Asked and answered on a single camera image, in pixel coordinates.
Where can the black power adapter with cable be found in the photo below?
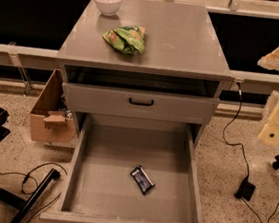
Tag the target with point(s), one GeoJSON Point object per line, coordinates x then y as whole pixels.
{"type": "Point", "coordinates": [246, 189]}

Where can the white ceramic bowl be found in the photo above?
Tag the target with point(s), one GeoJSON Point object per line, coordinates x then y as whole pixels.
{"type": "Point", "coordinates": [108, 7]}

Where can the closed grey top drawer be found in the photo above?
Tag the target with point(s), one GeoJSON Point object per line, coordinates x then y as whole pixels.
{"type": "Point", "coordinates": [139, 104]}

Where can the cardboard box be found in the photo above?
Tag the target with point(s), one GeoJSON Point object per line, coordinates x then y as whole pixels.
{"type": "Point", "coordinates": [50, 119]}

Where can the blue rxbar blueberry bar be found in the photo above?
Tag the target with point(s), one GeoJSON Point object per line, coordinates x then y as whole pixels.
{"type": "Point", "coordinates": [144, 183]}

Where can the green chip bag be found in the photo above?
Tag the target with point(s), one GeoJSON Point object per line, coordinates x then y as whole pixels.
{"type": "Point", "coordinates": [126, 39]}

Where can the open grey middle drawer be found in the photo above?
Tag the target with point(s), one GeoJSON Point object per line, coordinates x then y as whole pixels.
{"type": "Point", "coordinates": [99, 188]}

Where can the grey drawer cabinet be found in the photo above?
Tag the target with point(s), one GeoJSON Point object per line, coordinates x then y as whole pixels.
{"type": "Point", "coordinates": [182, 54]}

